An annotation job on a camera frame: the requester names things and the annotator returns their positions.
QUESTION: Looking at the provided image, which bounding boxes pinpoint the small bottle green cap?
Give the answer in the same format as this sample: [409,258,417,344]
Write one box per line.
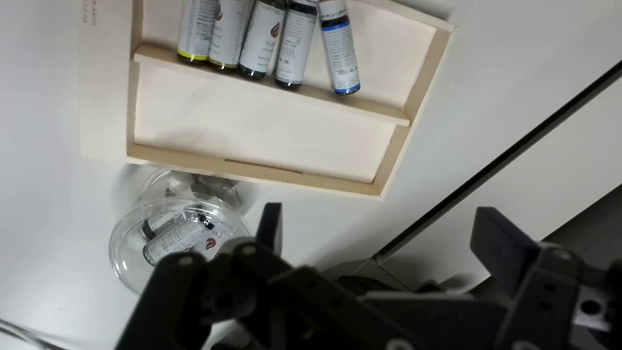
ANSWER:
[209,0,258,72]

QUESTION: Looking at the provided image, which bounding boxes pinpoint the clear glass bowl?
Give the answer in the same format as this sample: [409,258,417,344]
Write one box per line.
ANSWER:
[108,163,256,297]

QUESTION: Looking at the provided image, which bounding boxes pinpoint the small bottle yellow cap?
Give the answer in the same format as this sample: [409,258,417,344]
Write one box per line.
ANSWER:
[176,0,221,64]

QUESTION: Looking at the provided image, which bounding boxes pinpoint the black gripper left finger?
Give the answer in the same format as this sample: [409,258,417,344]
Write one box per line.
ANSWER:
[116,200,392,350]

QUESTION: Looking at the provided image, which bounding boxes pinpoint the small bottle dark cap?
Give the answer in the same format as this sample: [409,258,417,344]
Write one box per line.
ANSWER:
[273,0,322,91]
[238,0,289,81]

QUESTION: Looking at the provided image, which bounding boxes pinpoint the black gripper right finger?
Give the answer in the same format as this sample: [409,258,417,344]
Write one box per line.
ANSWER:
[469,204,622,350]

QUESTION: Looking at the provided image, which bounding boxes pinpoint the light wooden tray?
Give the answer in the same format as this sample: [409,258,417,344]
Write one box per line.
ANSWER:
[79,0,456,200]

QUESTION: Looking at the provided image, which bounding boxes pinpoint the small bottle blue cap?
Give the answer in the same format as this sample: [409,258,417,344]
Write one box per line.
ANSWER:
[318,0,364,97]

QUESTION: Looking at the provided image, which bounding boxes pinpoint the small bottle black cap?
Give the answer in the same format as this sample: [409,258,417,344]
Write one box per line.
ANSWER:
[141,210,221,268]

